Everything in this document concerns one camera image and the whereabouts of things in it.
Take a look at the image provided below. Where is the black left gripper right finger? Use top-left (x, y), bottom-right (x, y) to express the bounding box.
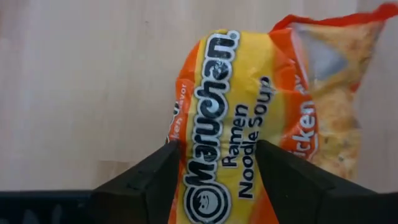
top-left (255, 139), bottom-right (377, 224)

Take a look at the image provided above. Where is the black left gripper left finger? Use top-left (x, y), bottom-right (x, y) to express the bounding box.
top-left (91, 139), bottom-right (182, 224)

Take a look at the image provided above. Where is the orange chicken ramen packet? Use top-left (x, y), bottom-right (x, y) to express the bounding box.
top-left (166, 2), bottom-right (398, 224)

